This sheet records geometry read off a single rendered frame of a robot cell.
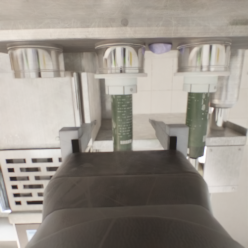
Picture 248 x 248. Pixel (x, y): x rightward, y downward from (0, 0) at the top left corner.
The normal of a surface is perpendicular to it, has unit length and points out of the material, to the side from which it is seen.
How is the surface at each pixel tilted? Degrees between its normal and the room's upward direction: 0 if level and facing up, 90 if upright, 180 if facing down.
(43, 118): 90
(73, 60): 90
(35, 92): 90
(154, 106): 90
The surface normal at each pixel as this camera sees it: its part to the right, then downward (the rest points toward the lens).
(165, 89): 0.02, 0.25
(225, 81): -0.32, 0.25
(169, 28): 0.04, 0.87
